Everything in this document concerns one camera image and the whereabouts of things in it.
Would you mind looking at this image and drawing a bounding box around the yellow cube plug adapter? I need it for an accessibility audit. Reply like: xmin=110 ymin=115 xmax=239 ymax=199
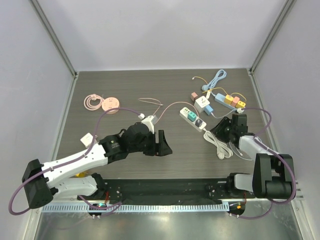
xmin=75 ymin=171 xmax=88 ymax=178

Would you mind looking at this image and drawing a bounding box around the slotted cable duct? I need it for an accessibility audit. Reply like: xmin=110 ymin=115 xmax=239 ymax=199
xmin=42 ymin=202 xmax=230 ymax=214

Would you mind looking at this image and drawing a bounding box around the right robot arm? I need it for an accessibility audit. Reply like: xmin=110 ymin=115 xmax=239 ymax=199
xmin=210 ymin=113 xmax=296 ymax=201

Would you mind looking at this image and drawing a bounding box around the light blue charger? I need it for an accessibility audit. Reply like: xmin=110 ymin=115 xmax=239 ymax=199
xmin=204 ymin=105 xmax=214 ymax=116

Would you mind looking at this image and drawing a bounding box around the yellow usb charger on strip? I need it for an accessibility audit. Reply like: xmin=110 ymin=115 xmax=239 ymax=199
xmin=235 ymin=100 xmax=246 ymax=109

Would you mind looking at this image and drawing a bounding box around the blue power strip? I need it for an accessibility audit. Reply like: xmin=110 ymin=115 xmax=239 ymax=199
xmin=214 ymin=93 xmax=246 ymax=110

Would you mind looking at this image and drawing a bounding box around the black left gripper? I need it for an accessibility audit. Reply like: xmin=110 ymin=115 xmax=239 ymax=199
xmin=128 ymin=129 xmax=172 ymax=156

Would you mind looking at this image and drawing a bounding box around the yellow plug on strip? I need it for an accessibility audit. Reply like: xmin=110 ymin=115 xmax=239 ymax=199
xmin=224 ymin=95 xmax=233 ymax=105

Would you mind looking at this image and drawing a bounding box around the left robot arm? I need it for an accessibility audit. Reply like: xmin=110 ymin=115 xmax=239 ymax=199
xmin=22 ymin=122 xmax=173 ymax=209

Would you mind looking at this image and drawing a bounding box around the white cube plug adapter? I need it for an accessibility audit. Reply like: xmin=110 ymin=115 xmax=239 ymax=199
xmin=80 ymin=132 xmax=97 ymax=149

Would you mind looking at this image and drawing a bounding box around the yellow charging cable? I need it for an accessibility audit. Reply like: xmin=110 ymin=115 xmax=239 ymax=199
xmin=191 ymin=76 xmax=248 ymax=103

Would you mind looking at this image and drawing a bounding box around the white power strip cord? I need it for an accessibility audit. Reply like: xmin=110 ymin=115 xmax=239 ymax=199
xmin=202 ymin=128 xmax=234 ymax=160

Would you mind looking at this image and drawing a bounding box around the dark grey charger plug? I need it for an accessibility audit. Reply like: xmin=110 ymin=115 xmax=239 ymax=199
xmin=195 ymin=118 xmax=203 ymax=128

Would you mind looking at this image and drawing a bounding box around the thin white blue cable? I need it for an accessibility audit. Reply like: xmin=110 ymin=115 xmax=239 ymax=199
xmin=210 ymin=109 xmax=255 ymax=162

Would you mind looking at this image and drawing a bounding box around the teal charger plug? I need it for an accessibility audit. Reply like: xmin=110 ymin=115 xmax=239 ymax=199
xmin=187 ymin=111 xmax=198 ymax=122

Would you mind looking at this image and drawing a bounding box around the pink plug on strip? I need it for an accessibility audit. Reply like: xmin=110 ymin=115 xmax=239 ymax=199
xmin=230 ymin=96 xmax=240 ymax=108

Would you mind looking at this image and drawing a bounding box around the thin pink charging cable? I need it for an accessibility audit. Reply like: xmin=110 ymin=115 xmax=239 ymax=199
xmin=138 ymin=97 xmax=194 ymax=123

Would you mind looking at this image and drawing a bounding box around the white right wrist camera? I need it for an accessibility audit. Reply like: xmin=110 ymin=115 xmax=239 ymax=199
xmin=236 ymin=108 xmax=244 ymax=114

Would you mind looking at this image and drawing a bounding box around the small pink charger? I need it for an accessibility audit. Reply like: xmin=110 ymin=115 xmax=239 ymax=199
xmin=190 ymin=92 xmax=199 ymax=102

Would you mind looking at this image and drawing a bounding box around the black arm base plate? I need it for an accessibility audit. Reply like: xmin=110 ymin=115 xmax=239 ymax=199
xmin=76 ymin=178 xmax=256 ymax=202

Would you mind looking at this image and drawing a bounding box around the white power strip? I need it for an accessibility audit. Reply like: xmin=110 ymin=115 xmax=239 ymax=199
xmin=179 ymin=107 xmax=207 ymax=132

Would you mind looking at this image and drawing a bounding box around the white cube socket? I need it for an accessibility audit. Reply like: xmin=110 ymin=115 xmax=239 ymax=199
xmin=194 ymin=96 xmax=210 ymax=113

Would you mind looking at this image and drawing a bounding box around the round pink power socket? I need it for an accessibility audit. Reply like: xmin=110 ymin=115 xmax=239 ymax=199
xmin=101 ymin=97 xmax=120 ymax=115

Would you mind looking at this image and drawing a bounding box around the light blue strip cord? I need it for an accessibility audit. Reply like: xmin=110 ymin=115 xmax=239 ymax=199
xmin=201 ymin=69 xmax=228 ymax=92

